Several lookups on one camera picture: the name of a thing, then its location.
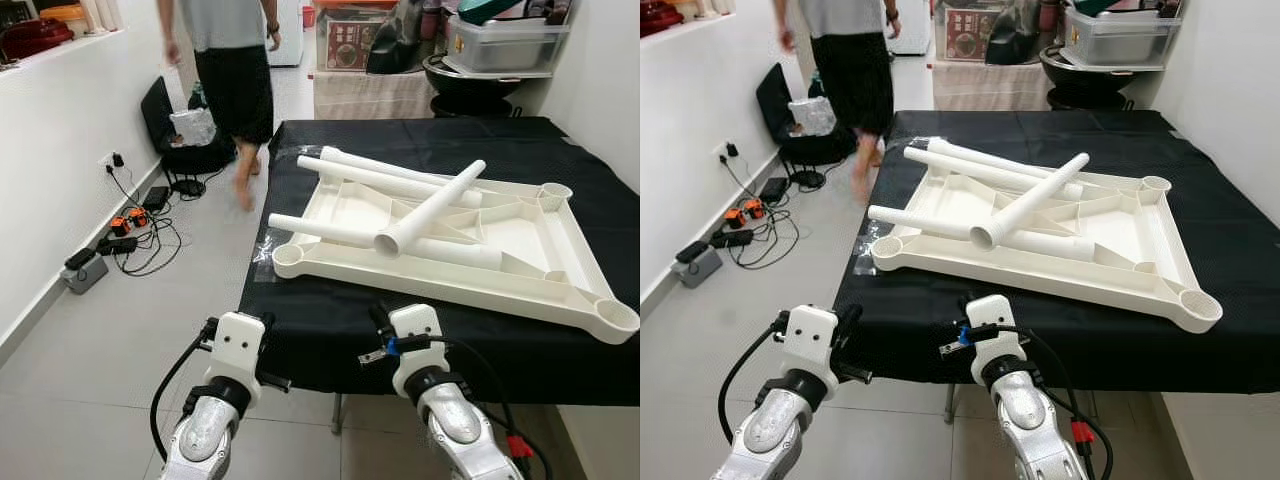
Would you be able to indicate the grey power brick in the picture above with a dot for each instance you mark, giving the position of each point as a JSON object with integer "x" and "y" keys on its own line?
{"x": 85, "y": 273}
{"x": 700, "y": 268}

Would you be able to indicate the dark red container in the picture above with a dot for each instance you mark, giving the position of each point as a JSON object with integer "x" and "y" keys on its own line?
{"x": 660, "y": 18}
{"x": 35, "y": 38}

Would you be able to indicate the black table cloth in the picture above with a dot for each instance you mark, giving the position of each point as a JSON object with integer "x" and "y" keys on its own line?
{"x": 1100, "y": 350}
{"x": 330, "y": 320}

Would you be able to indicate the beige cloth covered bench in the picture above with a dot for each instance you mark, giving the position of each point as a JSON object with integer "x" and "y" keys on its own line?
{"x": 990, "y": 88}
{"x": 370, "y": 95}

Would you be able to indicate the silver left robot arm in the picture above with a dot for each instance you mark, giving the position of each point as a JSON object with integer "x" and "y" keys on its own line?
{"x": 765, "y": 435}
{"x": 205, "y": 435}

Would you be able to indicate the black power adapter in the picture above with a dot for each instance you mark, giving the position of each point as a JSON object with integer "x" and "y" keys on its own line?
{"x": 156, "y": 198}
{"x": 775, "y": 190}

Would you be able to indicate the person in black shorts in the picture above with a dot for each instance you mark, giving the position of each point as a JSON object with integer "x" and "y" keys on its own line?
{"x": 235, "y": 90}
{"x": 850, "y": 80}

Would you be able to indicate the white fridge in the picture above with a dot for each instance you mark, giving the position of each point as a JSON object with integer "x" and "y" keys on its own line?
{"x": 287, "y": 35}
{"x": 912, "y": 25}

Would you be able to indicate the red printed box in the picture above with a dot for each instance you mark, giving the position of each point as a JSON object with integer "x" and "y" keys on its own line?
{"x": 350, "y": 45}
{"x": 970, "y": 40}

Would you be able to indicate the metal table leg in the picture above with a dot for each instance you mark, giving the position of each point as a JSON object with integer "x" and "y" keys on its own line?
{"x": 338, "y": 412}
{"x": 952, "y": 405}

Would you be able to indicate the black round stool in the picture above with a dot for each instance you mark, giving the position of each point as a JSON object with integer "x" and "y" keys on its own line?
{"x": 1085, "y": 75}
{"x": 470, "y": 85}

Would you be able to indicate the orange black plug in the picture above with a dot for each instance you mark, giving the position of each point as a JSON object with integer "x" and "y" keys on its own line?
{"x": 754, "y": 208}
{"x": 138, "y": 216}
{"x": 118, "y": 226}
{"x": 735, "y": 218}

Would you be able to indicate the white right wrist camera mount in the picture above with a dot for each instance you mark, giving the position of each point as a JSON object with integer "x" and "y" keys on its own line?
{"x": 992, "y": 330}
{"x": 415, "y": 340}

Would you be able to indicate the clear plastic storage box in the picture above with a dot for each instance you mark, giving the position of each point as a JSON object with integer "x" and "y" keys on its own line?
{"x": 1120, "y": 40}
{"x": 500, "y": 50}

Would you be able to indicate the black power strip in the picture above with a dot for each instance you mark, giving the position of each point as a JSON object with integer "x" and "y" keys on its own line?
{"x": 117, "y": 244}
{"x": 730, "y": 238}

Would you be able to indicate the black wall plug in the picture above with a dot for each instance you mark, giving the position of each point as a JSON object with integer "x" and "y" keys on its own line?
{"x": 730, "y": 150}
{"x": 116, "y": 160}

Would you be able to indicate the white plastic table top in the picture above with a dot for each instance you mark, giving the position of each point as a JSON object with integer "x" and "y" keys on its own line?
{"x": 540, "y": 250}
{"x": 1130, "y": 240}

